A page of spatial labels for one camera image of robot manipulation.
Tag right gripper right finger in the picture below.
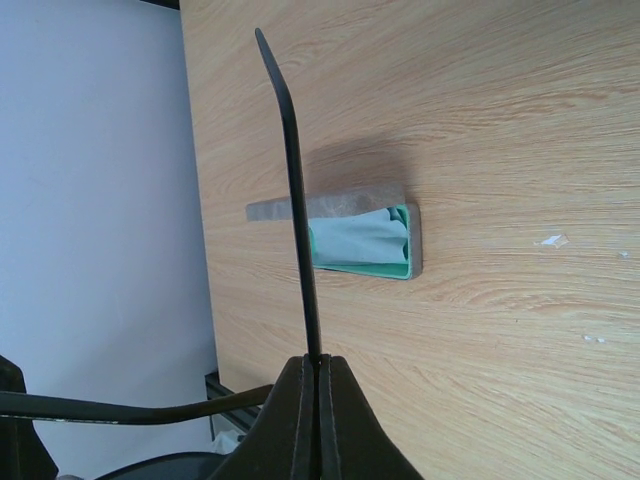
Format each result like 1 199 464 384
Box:
318 355 421 479

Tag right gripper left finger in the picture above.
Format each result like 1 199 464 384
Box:
212 356 317 479

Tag light blue cleaning cloth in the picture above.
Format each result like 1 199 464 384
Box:
309 207 409 267

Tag grey glasses case green lining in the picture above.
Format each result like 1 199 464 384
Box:
245 182 425 281

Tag dark round sunglasses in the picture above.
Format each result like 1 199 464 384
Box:
1 28 322 426

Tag black aluminium frame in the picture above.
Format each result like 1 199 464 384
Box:
119 39 271 426

